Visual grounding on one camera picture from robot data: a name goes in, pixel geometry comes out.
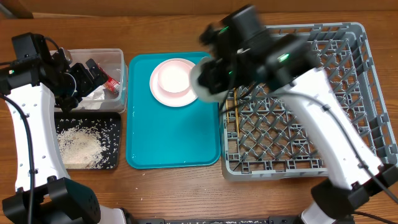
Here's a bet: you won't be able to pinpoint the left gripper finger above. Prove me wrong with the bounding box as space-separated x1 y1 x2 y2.
92 67 108 86
86 58 100 73

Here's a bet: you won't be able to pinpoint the red snack wrapper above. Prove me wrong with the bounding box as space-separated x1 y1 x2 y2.
99 67 120 94

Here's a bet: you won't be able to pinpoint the white napkin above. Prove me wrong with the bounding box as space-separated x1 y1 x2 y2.
83 85 106 101

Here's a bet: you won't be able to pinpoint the wooden chopstick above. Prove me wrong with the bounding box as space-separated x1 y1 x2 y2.
225 100 229 123
234 88 239 139

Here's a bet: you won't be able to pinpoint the small grey-white bowl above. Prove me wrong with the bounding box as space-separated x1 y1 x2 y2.
190 57 227 103

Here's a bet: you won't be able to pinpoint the white round plate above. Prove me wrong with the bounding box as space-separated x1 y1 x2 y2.
149 58 197 107

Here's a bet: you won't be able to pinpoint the rice grains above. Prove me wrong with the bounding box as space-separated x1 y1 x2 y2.
55 119 121 170

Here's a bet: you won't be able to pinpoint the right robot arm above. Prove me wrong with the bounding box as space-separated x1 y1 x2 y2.
191 30 397 223

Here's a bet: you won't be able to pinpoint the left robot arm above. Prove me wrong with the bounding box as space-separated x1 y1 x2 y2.
1 50 132 223

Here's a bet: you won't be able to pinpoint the grey dishwasher rack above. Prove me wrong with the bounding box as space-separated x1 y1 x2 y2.
221 22 397 181

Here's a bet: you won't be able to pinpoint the clear plastic bin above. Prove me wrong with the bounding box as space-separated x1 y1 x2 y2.
63 49 128 113

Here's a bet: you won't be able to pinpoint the black tray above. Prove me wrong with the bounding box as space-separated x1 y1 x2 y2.
54 111 122 170

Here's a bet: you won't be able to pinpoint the teal serving tray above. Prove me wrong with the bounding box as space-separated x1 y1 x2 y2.
126 52 221 169

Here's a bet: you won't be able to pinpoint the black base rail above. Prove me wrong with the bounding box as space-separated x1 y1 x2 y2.
127 215 302 224

